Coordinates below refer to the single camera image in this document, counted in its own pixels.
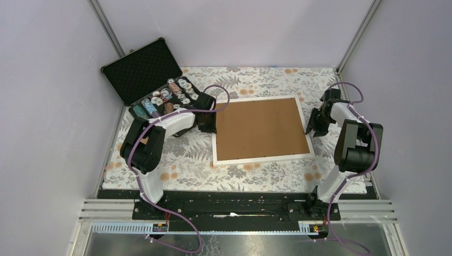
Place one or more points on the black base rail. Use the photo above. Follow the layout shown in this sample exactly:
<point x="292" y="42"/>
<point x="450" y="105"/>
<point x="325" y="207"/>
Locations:
<point x="236" y="211"/>

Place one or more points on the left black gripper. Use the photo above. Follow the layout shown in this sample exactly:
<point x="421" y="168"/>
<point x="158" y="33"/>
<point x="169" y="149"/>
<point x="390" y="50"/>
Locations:
<point x="212" y="128"/>

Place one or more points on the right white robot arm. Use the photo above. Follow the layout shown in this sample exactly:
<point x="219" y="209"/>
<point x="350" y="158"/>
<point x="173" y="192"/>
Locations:
<point x="356" y="153"/>

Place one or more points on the brown cardboard backing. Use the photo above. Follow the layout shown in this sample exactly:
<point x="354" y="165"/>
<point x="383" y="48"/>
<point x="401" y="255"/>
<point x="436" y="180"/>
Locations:
<point x="259" y="129"/>

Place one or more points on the black poker chip case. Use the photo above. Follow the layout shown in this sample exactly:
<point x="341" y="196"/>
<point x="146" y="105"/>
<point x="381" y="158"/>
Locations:
<point x="148" y="79"/>

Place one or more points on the white picture frame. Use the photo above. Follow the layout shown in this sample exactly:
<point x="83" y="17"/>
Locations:
<point x="261" y="160"/>

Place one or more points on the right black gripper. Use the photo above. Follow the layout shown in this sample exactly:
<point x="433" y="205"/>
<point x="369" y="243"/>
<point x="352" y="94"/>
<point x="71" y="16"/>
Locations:
<point x="317" y="130"/>

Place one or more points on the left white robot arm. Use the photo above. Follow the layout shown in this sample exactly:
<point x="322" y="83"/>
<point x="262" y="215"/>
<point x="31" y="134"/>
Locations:
<point x="142" y="148"/>

